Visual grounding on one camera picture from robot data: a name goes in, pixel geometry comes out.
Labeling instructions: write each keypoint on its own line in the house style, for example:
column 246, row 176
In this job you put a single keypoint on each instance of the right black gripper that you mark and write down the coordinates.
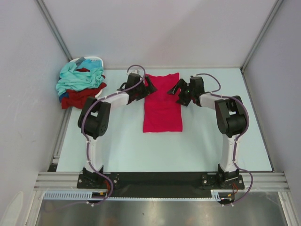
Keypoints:
column 183, row 85

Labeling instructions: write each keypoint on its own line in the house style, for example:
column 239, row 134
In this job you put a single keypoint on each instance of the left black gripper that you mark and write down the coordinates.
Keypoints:
column 147, row 90

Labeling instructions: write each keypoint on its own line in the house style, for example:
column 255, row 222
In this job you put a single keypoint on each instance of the pink red t shirt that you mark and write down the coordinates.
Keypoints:
column 161, row 111

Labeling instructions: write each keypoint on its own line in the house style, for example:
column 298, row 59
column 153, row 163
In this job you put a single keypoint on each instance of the white laundry basket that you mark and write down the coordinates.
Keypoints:
column 92, row 59

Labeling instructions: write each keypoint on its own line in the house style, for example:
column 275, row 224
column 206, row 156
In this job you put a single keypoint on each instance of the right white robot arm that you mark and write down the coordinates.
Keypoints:
column 232, row 121

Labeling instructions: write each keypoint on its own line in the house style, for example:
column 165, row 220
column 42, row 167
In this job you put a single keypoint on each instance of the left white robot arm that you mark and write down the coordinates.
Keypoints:
column 94, row 121

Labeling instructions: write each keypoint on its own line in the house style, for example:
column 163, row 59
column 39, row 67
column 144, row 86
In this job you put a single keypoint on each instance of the dark red t shirt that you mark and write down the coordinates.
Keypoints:
column 78, row 98

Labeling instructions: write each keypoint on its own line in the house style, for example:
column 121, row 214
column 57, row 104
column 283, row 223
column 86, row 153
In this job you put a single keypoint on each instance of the teal t shirt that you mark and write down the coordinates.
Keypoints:
column 79, row 75

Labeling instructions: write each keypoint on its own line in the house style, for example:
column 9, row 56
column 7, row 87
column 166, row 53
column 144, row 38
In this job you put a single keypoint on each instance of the navy blue t shirt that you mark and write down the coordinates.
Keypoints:
column 62, row 96

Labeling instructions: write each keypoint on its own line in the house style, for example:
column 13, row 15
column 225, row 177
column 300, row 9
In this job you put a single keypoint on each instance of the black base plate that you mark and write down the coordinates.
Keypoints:
column 159, row 184

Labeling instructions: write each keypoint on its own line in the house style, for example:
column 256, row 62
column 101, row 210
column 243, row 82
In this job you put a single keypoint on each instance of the right slotted cable duct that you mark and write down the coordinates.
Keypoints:
column 219, row 194

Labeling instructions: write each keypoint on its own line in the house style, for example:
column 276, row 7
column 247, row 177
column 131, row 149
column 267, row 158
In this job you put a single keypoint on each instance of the slotted cable duct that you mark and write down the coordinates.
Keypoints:
column 74, row 195
column 219, row 194

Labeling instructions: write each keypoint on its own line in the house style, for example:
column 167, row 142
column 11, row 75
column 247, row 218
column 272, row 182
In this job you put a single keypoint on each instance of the right aluminium corner post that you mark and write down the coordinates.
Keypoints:
column 266, row 25

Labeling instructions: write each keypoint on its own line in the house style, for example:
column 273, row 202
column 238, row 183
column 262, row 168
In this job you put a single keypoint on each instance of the aluminium corner post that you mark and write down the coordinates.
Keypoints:
column 266, row 25
column 53, row 28

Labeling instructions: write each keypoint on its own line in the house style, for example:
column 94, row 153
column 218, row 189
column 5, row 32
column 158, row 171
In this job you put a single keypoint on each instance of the aluminium front rail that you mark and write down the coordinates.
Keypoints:
column 262, row 181

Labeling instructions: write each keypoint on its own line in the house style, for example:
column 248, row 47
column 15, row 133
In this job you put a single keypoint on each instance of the left aluminium corner post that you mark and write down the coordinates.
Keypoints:
column 53, row 28

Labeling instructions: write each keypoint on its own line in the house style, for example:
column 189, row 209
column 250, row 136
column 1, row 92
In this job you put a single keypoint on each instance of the left slotted cable duct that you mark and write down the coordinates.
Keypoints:
column 74, row 195

